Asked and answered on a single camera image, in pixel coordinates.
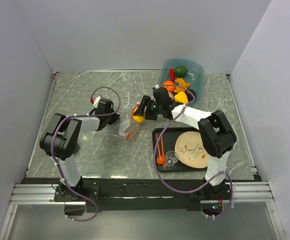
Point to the teal transparent plastic bin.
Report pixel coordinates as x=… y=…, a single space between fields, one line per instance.
x=194 y=76

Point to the yellow fake lemon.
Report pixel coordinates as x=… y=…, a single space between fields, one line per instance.
x=138 y=118

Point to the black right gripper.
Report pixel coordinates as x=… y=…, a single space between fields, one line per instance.
x=147 y=101

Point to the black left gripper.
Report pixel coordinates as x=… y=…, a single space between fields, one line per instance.
x=115 y=117

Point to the beige bird pattern plate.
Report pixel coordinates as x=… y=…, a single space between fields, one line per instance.
x=190 y=150

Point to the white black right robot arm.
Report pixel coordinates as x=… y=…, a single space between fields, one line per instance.
x=218 y=136

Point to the tan fake ginger root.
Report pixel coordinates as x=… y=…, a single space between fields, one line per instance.
x=183 y=85

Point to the red fake chili pepper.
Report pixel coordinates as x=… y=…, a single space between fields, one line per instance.
x=172 y=75

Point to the dark brown fake fruit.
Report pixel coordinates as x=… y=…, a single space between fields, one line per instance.
x=191 y=95

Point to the clear zip top bag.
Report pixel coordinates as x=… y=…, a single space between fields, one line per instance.
x=127 y=126

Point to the orange plastic spoon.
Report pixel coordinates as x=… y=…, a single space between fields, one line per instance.
x=160 y=160

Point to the yellow fake bell pepper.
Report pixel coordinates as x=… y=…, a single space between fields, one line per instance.
x=181 y=97

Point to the orange fake fruit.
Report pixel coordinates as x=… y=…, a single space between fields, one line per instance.
x=169 y=85

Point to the small clear glass cup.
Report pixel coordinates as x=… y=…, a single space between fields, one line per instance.
x=171 y=158

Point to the dark teal tape roll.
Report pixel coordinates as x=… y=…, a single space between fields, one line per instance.
x=77 y=148

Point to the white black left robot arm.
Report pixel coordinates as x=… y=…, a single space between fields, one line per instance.
x=60 y=138

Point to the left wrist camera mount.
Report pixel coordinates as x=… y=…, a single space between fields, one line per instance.
x=95 y=101

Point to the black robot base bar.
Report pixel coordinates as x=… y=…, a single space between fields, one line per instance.
x=140 y=194

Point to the aluminium frame rail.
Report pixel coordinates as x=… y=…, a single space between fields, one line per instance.
x=252 y=192

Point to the purple fake onion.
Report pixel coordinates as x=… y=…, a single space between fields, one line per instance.
x=171 y=95

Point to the green fake vegetable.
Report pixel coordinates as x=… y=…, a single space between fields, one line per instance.
x=180 y=71

